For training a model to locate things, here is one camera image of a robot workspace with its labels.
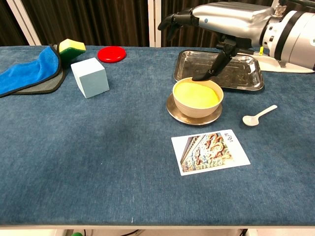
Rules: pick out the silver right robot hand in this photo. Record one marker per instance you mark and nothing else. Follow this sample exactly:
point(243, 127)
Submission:
point(229, 19)

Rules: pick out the white plastic spoon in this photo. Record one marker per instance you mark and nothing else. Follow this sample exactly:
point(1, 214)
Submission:
point(249, 120)

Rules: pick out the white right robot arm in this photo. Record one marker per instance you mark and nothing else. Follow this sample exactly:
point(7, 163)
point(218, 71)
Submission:
point(295, 37)

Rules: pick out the stainless steel tray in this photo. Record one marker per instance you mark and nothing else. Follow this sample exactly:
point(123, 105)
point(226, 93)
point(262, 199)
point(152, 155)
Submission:
point(189, 64)

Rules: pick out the beige round bowl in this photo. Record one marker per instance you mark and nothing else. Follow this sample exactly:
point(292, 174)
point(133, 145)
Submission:
point(194, 110)

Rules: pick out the white oval pad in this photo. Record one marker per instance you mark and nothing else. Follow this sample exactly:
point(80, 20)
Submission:
point(270, 66)

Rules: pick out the round steel saucer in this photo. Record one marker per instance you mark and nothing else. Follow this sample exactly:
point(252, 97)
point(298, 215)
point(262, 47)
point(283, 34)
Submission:
point(197, 121)

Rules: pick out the red round disc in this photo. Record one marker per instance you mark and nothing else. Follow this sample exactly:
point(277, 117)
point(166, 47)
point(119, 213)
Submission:
point(112, 54)

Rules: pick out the dragon picture postcard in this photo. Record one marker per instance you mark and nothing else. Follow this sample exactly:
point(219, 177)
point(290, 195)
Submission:
point(209, 152)

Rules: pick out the light blue foam cube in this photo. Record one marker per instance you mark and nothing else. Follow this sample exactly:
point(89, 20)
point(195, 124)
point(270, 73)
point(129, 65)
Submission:
point(91, 78)

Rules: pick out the yellow green sponge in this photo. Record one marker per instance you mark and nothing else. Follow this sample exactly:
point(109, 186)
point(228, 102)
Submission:
point(71, 45)

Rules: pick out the table with blue fabric cover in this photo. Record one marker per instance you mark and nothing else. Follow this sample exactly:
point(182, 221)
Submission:
point(98, 147)

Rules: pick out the grey black-edged cloth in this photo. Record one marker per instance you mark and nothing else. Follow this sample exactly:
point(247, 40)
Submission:
point(46, 86)

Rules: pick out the blue microfibre cloth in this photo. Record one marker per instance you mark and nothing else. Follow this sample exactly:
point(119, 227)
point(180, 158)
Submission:
point(24, 73)

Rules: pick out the bright green round object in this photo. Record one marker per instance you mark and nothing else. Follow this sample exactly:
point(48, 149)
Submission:
point(77, 234)

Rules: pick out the white metal frame post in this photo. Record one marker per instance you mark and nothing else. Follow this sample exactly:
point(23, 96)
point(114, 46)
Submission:
point(154, 22)
point(275, 2)
point(23, 22)

